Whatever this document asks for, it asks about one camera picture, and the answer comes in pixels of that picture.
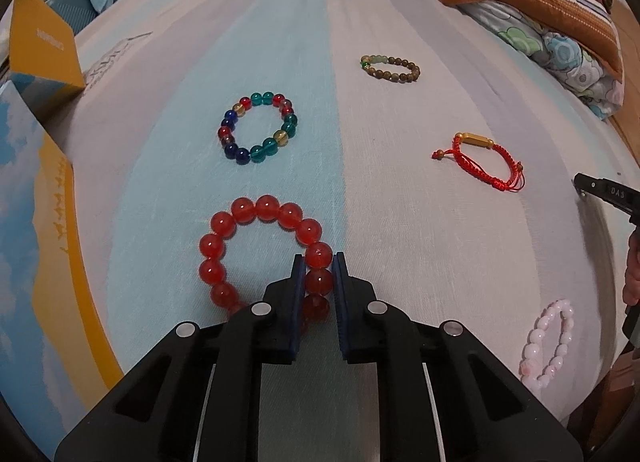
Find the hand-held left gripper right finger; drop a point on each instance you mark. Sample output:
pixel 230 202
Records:
pixel 341 307

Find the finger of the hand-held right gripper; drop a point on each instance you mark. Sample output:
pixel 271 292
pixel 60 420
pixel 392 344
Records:
pixel 607 191

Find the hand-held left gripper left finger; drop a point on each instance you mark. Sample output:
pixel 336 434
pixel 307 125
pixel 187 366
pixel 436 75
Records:
pixel 298 302

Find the yellow sky-print cardboard box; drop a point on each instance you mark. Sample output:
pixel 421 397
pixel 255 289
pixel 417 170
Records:
pixel 30 222

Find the person's right hand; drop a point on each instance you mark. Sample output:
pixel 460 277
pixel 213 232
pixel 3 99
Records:
pixel 634 272

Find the striped bed sheet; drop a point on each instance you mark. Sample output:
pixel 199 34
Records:
pixel 400 242

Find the floral quilt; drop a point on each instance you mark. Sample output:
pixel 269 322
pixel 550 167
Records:
pixel 565 49

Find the teal suitcase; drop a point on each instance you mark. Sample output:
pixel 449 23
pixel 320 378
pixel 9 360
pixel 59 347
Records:
pixel 67 6

